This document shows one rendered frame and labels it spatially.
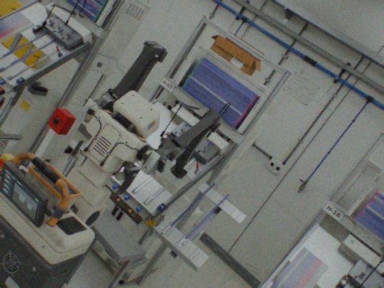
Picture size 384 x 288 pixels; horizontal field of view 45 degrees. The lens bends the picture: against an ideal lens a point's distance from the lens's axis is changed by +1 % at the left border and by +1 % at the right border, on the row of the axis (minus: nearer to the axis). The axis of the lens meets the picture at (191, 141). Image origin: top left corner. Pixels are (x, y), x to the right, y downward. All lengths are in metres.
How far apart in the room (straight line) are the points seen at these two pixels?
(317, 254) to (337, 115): 1.85
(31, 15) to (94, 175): 2.14
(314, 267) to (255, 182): 1.89
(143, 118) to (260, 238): 2.74
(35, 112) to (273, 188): 2.32
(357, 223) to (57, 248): 1.80
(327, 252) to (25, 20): 2.90
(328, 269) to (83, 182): 1.53
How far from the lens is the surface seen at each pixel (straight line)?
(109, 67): 4.17
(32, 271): 2.09
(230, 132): 3.15
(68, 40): 3.78
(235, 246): 4.78
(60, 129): 3.43
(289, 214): 4.58
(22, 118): 3.94
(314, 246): 2.98
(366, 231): 3.00
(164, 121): 3.32
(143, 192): 2.95
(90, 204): 2.33
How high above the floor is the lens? 1.84
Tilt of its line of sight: 13 degrees down
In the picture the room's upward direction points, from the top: 34 degrees clockwise
